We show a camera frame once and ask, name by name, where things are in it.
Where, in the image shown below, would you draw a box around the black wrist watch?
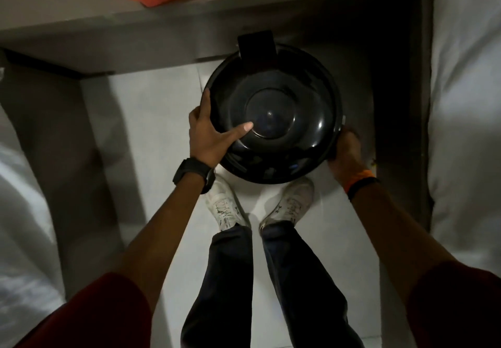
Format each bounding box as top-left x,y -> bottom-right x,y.
172,158 -> 216,195

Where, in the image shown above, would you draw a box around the white bed sheet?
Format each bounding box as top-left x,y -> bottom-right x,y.
0,68 -> 66,348
427,0 -> 501,278

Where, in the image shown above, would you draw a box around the red shirt sleeve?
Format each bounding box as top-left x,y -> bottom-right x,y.
14,272 -> 152,348
406,261 -> 501,348

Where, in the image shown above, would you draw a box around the person's left hand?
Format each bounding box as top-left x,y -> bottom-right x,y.
189,87 -> 254,168

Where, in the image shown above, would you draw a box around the person's left forearm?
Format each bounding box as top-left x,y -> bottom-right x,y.
111,172 -> 206,313

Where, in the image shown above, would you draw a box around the black wristband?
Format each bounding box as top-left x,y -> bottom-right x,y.
347,177 -> 381,202

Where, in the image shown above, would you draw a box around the orange wristband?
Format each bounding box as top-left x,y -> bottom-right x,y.
344,169 -> 375,193

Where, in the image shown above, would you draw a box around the black round lidded bin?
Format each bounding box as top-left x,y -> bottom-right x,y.
200,31 -> 346,185

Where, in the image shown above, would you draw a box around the person's right hand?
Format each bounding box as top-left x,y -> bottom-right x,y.
327,128 -> 370,188

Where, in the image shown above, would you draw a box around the white shoe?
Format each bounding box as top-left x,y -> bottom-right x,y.
259,177 -> 315,235
205,175 -> 248,232

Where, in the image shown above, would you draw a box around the grey bedside table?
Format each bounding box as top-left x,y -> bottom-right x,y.
0,0 -> 439,76

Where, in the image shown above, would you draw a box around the dark blue trousers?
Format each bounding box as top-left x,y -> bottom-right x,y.
180,220 -> 365,348

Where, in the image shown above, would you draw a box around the person's right forearm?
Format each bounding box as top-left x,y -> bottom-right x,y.
350,183 -> 458,301

